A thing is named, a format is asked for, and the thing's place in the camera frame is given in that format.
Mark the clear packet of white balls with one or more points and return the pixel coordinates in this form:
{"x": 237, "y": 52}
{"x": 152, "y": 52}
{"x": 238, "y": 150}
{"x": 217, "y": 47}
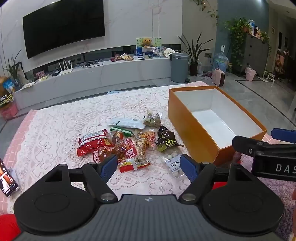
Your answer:
{"x": 172, "y": 162}

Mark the black television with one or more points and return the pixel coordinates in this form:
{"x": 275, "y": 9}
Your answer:
{"x": 62, "y": 25}

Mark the grey trash bin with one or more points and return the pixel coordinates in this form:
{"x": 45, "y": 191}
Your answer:
{"x": 179, "y": 68}

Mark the teddy bear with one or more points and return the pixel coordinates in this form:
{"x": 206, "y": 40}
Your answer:
{"x": 146, "y": 43}

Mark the snack bags on console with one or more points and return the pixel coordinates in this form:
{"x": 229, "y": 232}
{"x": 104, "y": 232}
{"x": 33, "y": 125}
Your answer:
{"x": 124, "y": 57}

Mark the red packet of braised meat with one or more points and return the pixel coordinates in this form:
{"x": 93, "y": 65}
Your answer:
{"x": 100, "y": 154}

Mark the green striped snack packet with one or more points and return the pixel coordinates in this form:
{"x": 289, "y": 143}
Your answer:
{"x": 122, "y": 131}

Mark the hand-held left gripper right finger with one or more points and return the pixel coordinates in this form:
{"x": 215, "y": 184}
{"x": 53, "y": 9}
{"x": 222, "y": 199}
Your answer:
{"x": 188, "y": 167}

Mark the pink space heater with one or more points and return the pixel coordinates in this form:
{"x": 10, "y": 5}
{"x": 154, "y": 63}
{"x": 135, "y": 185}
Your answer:
{"x": 218, "y": 78}

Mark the white flat snack packet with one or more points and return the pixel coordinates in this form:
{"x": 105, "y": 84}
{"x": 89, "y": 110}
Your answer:
{"x": 126, "y": 122}

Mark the trailing ivy plant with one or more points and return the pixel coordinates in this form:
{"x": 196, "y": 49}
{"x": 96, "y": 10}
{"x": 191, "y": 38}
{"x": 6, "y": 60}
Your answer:
{"x": 238, "y": 34}

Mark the light blue stool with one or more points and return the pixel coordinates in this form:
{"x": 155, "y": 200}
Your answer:
{"x": 112, "y": 93}

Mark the red cloth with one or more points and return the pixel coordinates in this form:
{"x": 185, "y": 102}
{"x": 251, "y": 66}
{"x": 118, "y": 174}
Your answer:
{"x": 8, "y": 228}

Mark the small potted plant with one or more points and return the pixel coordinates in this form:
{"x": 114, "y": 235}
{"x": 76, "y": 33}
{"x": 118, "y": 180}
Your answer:
{"x": 13, "y": 67}

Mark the white router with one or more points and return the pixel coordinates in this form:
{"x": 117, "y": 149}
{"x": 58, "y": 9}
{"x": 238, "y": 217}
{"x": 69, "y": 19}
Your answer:
{"x": 66, "y": 69}

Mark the dark drawer cabinet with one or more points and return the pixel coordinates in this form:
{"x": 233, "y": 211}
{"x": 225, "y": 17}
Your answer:
{"x": 254, "y": 55}

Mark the long-leaf potted plant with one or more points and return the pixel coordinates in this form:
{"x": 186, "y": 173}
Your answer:
{"x": 193, "y": 53}

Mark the smartphone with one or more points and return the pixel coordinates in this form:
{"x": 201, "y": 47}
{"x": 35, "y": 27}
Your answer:
{"x": 7, "y": 178}

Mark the teddy bear gift box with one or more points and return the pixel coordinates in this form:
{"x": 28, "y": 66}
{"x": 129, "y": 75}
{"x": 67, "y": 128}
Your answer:
{"x": 156, "y": 42}

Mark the large red snack packet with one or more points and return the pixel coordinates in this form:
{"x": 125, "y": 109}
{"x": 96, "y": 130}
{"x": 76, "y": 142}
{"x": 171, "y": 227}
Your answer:
{"x": 91, "y": 142}

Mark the pink bucket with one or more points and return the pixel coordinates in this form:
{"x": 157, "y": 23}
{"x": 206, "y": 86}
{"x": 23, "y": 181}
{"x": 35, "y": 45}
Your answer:
{"x": 251, "y": 74}

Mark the hanging vine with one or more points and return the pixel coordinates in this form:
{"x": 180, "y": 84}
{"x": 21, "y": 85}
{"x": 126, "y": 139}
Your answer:
{"x": 208, "y": 9}

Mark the clear packet of green candies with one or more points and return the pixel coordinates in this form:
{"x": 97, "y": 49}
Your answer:
{"x": 152, "y": 119}

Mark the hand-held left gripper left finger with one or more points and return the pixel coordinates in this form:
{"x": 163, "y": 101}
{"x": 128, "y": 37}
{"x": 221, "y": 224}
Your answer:
{"x": 108, "y": 166}

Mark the orange cardboard box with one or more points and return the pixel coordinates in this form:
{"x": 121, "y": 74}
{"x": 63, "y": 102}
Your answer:
{"x": 208, "y": 120}

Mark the white television console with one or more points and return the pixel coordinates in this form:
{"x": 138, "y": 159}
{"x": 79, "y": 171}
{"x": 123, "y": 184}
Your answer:
{"x": 97, "y": 78}

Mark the white step stool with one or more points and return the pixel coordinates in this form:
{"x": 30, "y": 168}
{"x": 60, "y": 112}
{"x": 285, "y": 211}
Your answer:
{"x": 270, "y": 77}

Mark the pink basket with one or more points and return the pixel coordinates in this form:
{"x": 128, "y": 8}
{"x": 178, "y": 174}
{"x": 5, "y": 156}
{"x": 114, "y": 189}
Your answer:
{"x": 9, "y": 111}

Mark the brown drumstick packet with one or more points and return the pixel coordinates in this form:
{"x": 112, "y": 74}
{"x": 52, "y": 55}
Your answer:
{"x": 121, "y": 149}

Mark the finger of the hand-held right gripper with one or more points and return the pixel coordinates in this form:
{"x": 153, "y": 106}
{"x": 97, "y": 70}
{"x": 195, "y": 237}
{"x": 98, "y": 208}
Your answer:
{"x": 247, "y": 144}
{"x": 283, "y": 135}

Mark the blue water jug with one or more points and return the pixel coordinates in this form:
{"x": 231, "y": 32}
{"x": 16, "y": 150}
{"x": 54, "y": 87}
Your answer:
{"x": 221, "y": 62}

